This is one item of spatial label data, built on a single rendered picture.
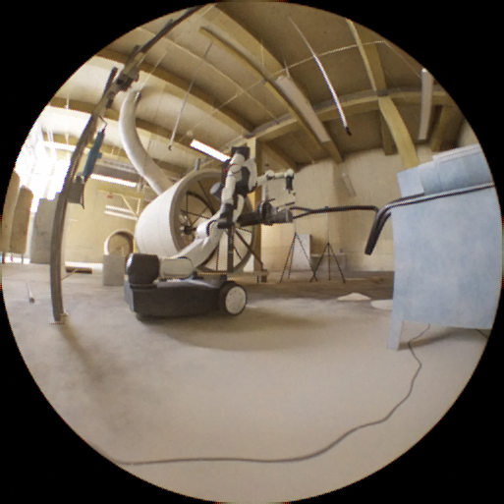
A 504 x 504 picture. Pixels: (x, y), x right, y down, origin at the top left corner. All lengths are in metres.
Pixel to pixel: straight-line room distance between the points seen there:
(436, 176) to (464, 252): 0.32
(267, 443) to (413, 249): 0.66
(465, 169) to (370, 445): 0.82
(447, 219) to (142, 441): 0.90
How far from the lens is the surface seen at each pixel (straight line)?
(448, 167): 0.83
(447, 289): 0.67
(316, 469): 0.36
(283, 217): 1.92
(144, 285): 0.98
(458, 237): 0.67
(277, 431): 0.39
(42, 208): 7.46
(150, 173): 6.80
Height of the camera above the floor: 0.31
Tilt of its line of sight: 4 degrees up
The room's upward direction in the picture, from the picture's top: 1 degrees clockwise
